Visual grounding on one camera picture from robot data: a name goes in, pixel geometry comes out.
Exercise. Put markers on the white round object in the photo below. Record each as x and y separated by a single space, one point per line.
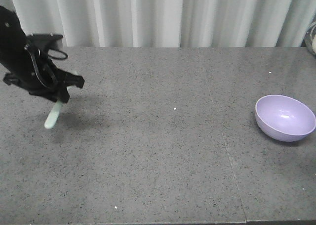
310 38

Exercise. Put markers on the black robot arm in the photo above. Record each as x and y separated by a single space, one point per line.
13 38

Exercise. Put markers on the mint green plastic spoon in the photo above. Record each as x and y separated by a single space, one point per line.
53 115

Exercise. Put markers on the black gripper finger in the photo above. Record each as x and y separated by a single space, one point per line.
58 93
66 79

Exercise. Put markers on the purple plastic bowl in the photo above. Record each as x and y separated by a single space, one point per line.
284 118

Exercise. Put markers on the white pleated curtain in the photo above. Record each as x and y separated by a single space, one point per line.
168 23

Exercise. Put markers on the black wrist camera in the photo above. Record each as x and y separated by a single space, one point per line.
45 42

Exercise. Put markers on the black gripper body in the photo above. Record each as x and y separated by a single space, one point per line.
33 71

